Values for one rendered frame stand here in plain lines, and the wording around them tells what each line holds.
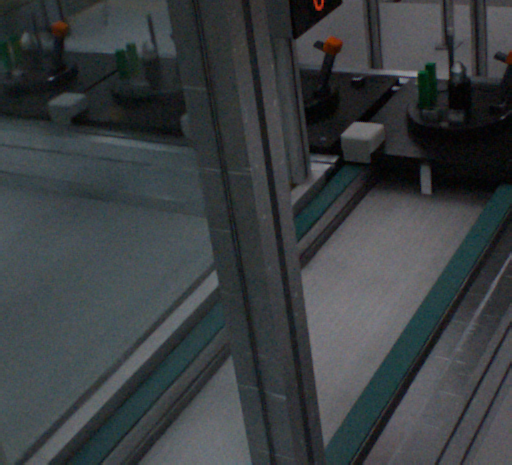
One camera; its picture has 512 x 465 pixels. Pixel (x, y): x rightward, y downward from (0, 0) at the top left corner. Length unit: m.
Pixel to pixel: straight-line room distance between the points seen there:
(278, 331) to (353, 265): 0.69
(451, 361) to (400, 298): 0.17
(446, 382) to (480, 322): 0.09
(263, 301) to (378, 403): 0.47
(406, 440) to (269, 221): 0.45
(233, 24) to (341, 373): 0.64
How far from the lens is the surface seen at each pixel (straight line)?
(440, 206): 1.27
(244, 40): 0.42
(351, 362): 1.02
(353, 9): 2.18
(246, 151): 0.43
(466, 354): 0.95
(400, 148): 1.30
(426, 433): 0.87
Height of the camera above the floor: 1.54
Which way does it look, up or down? 29 degrees down
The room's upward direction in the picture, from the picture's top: 9 degrees counter-clockwise
